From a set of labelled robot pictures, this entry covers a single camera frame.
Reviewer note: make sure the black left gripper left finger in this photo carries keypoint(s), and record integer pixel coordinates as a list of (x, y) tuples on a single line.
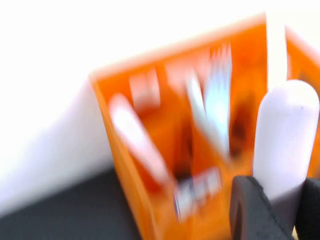
[(252, 212)]

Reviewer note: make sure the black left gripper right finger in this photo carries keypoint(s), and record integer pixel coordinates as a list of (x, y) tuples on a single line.
[(310, 212)]

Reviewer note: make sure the pale pink plastic fork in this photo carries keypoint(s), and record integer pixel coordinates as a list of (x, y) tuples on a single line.
[(282, 137)]

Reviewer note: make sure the orange plastic cutlery holder crate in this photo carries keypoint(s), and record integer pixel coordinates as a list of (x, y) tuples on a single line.
[(170, 112)]

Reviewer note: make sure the light blue plastic fork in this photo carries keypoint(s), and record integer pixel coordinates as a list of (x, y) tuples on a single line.
[(220, 100)]

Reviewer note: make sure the pale pink plastic spoon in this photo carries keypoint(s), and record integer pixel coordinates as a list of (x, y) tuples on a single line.
[(135, 132)]

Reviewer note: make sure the cream plastic knife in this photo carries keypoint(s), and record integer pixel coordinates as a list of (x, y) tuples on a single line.
[(275, 50)]

